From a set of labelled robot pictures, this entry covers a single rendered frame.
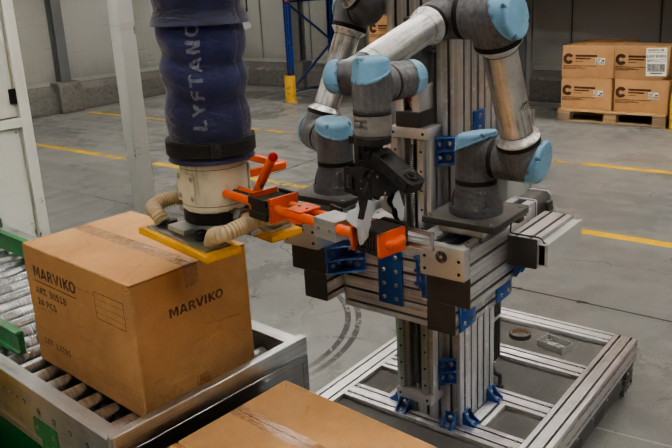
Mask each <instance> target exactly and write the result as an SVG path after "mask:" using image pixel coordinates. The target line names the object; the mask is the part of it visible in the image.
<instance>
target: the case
mask: <svg viewBox="0 0 672 448"><path fill-rule="evenodd" d="M153 221H154V220H152V218H150V216H147V215H144V214H140V213H137V212H133V211H129V212H126V213H123V214H119V215H116V216H112V217H109V218H105V219H102V220H98V221H95V222H92V223H88V224H85V225H81V226H78V227H74V228H71V229H67V230H64V231H61V232H57V233H54V234H50V235H47V236H43V237H40V238H36V239H33V240H30V241H26V242H23V243H22V248H23V254H24V259H25V265H26V271H27V276H28V282H29V288H30V293H31V299H32V305H33V311H34V316H35V322H36V328H37V333H38V339H39V345H40V351H41V356H42V358H43V359H45V360H46V361H48V362H50V363H52V364H53V365H55V366H57V367H58V368H60V369H62V370H63V371H65V372H67V373H68V374H70V375H72V376H73V377H75V378H77V379H78V380H80V381H82V382H83V383H85V384H87V385H88V386H90V387H92V388H93V389H95V390H97V391H98V392H100V393H102V394H103V395H105V396H107V397H108V398H110V399H112V400H113V401H115V402H117V403H118V404H120V405H122V406H123V407H125V408H127V409H128V410H130V411H132V412H134V413H135V414H137V415H139V416H140V417H142V416H144V415H146V414H148V413H150V412H151V411H153V410H155V409H157V408H159V407H161V406H163V405H165V404H167V403H169V402H171V401H173V400H174V399H176V398H178V397H180V396H182V395H184V394H186V393H188V392H190V391H192V390H194V389H196V388H198V387H199V386H201V385H203V384H205V383H207V382H209V381H211V380H213V379H215V378H217V377H219V376H221V375H222V374H224V373H226V372H228V371H230V370H232V369H234V368H236V367H238V366H240V365H242V364H244V363H246V362H247V361H249V360H251V359H253V358H255V356H254V345H253V334H252V322H251V311H250V300H249V289H248V277H247V266H246V255H245V244H244V243H241V242H238V241H234V240H231V241H230V240H228V242H231V243H233V244H236V245H238V246H240V247H241V251H242V252H241V254H238V255H235V256H231V257H228V258H225V259H222V260H219V261H216V262H213V263H210V264H206V263H204V262H201V261H199V260H197V259H195V258H193V257H190V256H188V255H186V254H184V253H182V252H179V251H177V250H175V249H173V248H170V247H168V246H166V245H164V244H162V243H159V242H157V241H155V240H153V239H150V238H148V237H146V236H144V235H142V234H140V233H139V229H138V228H139V227H141V226H145V225H148V224H152V223H154V222H153Z"/></svg>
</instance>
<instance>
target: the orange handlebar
mask: <svg viewBox="0 0 672 448"><path fill-rule="evenodd" d="M267 157H268V156H264V155H259V154H255V155H254V156H253V157H251V158H250V159H247V160H249V161H253V162H257V163H261V164H265V162H266V160H267ZM263 166H264V165H262V166H258V167H254V168H250V178H251V177H255V176H259V175H260V173H261V170H262V168H263ZM286 167H287V163H286V161H285V160H281V159H278V160H277V161H276V163H275V165H274V167H273V169H272V171H271V172H275V171H279V170H283V169H286ZM237 190H240V191H243V192H247V193H251V192H252V189H249V188H245V187H242V186H239V187H238V188H237ZM222 196H223V197H224V198H227V199H230V200H233V201H237V202H240V203H243V204H246V205H249V203H248V196H247V195H244V194H240V193H237V192H234V191H231V190H227V189H226V190H224V191H223V192H222ZM318 208H321V206H318V205H314V204H311V203H307V202H306V203H303V204H300V203H296V202H293V201H291V202H290V203H289V204H288V208H286V207H283V206H280V205H277V206H276V207H275V209H274V212H275V214H277V215H280V216H283V217H286V218H289V219H287V220H286V221H288V222H291V223H294V224H297V225H303V224H308V225H311V226H314V216H317V215H320V214H323V213H326V212H327V211H324V210H320V209H318ZM350 226H353V225H351V224H349V227H348V226H345V225H342V224H338V225H337V226H336V228H335V232H336V233H337V234H339V235H342V236H345V237H348V238H350ZM405 244H406V237H405V236H404V235H403V234H401V235H399V236H398V237H396V238H390V239H388V240H387V241H386V243H385V248H386V249H389V250H392V249H397V248H401V247H403V246H404V245H405Z"/></svg>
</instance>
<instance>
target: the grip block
mask: <svg viewBox="0 0 672 448"><path fill-rule="evenodd" d="M278 189H279V191H278ZM248 195H249V196H248V203H249V208H250V210H249V217H252V218H255V219H258V220H261V221H264V222H269V221H270V224H273V223H277V222H280V221H283V220H287V219H289V218H286V217H283V216H280V215H277V214H275V212H274V209H275V207H276V206H277V205H280V206H283V207H286V208H288V204H289V203H290V202H291V201H293V202H296V203H298V199H299V197H298V192H295V191H292V190H288V189H284V188H281V187H280V188H278V187H277V186H274V187H270V188H266V189H262V190H258V191H255V192H251V193H248Z"/></svg>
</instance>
